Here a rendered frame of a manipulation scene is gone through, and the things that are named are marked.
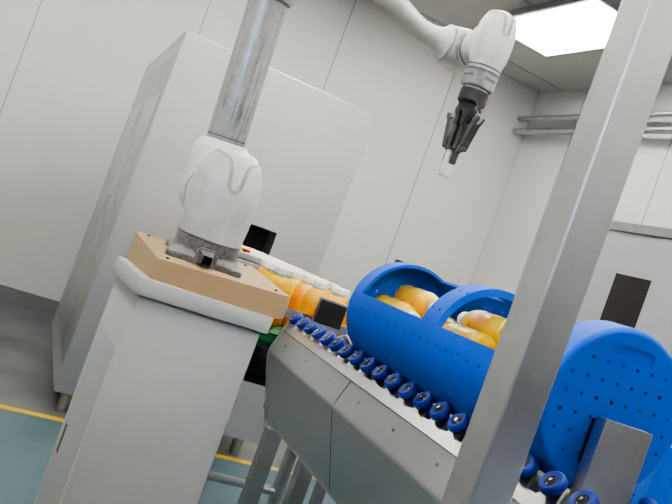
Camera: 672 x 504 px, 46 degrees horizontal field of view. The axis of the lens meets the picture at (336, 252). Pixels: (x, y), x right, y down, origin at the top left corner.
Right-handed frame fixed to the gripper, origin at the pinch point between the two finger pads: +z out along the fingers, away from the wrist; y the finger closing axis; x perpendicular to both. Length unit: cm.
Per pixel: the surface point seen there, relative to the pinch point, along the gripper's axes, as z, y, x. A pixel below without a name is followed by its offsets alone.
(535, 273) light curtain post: 23, 92, -56
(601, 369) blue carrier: 33, 82, -22
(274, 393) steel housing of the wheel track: 79, -41, 1
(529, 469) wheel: 52, 79, -27
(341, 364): 58, -1, -9
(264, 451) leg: 96, -36, 2
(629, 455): 44, 88, -16
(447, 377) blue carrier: 46, 50, -23
